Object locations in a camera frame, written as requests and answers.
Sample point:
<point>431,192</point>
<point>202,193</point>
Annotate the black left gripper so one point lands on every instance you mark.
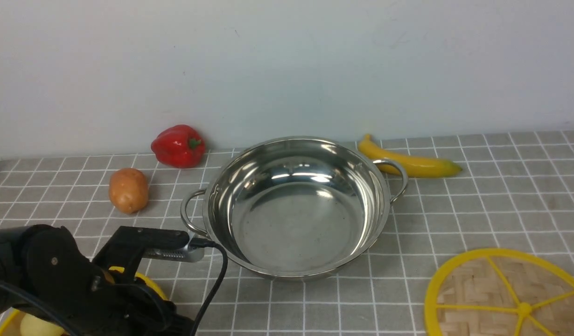
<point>54,281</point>

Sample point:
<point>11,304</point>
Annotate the yellow bamboo steamer basket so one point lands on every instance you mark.
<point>11,323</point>

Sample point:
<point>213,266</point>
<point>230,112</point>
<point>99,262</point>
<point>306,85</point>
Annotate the yellow bamboo steamer lid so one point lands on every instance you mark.
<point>499,292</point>

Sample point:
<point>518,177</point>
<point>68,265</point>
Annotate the stainless steel pot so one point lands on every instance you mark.
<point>296,208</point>

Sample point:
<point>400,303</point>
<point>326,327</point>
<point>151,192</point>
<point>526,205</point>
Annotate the brown potato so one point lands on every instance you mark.
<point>129,190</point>

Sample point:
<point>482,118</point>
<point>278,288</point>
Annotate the red bell pepper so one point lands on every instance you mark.
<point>180,147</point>

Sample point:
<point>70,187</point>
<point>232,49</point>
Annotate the yellow banana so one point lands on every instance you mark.
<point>415,166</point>

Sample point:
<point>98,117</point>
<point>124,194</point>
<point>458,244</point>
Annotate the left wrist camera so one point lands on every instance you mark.
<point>128,246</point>

